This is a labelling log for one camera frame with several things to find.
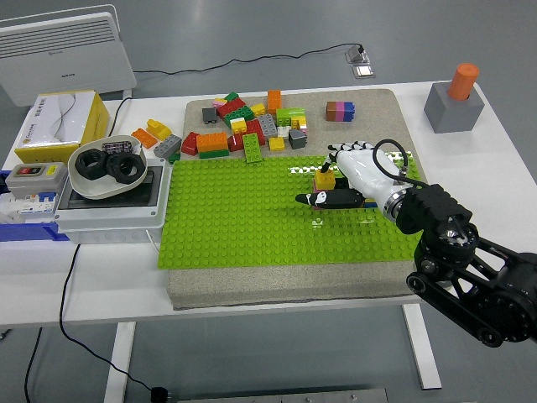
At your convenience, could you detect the white table leg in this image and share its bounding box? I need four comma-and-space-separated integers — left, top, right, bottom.
401, 303, 443, 391
103, 322, 138, 403

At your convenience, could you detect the white electrical enclosure box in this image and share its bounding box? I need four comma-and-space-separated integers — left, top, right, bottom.
54, 156, 174, 246

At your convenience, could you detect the white cable tie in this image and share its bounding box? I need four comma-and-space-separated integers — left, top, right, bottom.
143, 229, 163, 255

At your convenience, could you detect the dark green long brick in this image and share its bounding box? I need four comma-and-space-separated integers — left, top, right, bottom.
222, 106, 255, 128

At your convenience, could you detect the grey-brown foam mat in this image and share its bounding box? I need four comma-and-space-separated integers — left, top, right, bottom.
166, 87, 461, 311

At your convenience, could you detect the red sloped toy brick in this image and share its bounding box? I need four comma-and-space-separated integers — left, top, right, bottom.
180, 130, 201, 158

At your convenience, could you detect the orange cylinder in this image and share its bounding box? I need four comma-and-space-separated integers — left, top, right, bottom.
446, 62, 481, 102

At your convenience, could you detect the white bowl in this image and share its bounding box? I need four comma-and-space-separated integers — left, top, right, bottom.
67, 133, 149, 201

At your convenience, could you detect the blue plastic bin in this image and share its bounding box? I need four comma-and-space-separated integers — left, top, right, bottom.
0, 169, 70, 245

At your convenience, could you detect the white blue circuit breaker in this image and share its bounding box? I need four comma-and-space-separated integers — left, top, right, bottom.
0, 190, 60, 224

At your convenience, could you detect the black cable with plug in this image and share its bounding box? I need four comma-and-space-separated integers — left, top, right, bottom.
58, 243, 171, 402

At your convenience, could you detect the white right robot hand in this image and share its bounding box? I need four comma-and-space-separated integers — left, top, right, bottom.
295, 140, 410, 211

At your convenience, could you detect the orange long toy brick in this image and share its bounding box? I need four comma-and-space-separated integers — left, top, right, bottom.
196, 132, 230, 154
267, 89, 284, 116

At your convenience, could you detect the grey block holder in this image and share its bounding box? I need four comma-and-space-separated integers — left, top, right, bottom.
423, 79, 486, 135

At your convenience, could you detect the open metal floor socket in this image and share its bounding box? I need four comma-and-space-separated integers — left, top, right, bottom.
344, 44, 371, 65

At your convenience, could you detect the orange flat toy brick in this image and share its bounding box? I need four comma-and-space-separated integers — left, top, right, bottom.
130, 127, 159, 149

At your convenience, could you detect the small black terminal part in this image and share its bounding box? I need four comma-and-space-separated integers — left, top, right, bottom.
101, 139, 133, 154

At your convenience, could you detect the yellow sloped toy brick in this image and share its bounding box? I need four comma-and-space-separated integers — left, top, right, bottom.
146, 118, 174, 140

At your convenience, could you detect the lime long toy brick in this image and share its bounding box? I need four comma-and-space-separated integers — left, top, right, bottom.
242, 132, 265, 164

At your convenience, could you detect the large red toy brick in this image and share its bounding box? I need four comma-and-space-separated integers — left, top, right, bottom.
215, 97, 248, 120

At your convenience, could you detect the large black hex nut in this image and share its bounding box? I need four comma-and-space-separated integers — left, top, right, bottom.
104, 152, 146, 186
75, 148, 112, 182

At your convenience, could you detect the grey push-button switch box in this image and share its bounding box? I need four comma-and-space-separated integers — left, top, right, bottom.
4, 162, 69, 199

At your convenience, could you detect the multicolour stacked brick tower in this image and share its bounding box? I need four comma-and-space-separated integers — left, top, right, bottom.
326, 100, 357, 123

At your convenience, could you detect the white panel heater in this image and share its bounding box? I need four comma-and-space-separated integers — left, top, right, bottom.
0, 3, 138, 108

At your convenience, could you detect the black heater power cable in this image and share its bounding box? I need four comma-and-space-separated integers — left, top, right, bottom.
133, 43, 364, 77

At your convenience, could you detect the grey long toy brick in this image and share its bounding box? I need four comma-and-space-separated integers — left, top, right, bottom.
152, 134, 183, 160
257, 113, 279, 138

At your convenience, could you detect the dark grey sloped brick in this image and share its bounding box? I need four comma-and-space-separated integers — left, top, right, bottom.
288, 128, 309, 150

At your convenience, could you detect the large lime toy brick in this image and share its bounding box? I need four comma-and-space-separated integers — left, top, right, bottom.
275, 107, 307, 128

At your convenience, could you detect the yellow white tissue box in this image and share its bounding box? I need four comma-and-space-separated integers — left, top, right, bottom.
13, 89, 112, 163

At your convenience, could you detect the yellow square toy brick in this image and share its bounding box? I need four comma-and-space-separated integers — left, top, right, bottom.
314, 169, 337, 191

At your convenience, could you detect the green studded baseplate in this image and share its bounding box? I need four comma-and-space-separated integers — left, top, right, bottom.
157, 150, 426, 270

